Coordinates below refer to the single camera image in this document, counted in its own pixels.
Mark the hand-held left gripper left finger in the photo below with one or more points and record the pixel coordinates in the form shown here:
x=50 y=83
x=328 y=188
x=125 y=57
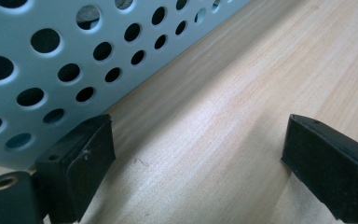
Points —
x=74 y=168

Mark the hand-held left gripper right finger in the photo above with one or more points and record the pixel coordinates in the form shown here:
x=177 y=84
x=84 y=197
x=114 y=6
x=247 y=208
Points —
x=332 y=168

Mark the grey perforated plastic basket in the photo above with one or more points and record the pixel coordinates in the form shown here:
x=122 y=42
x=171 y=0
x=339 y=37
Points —
x=74 y=46

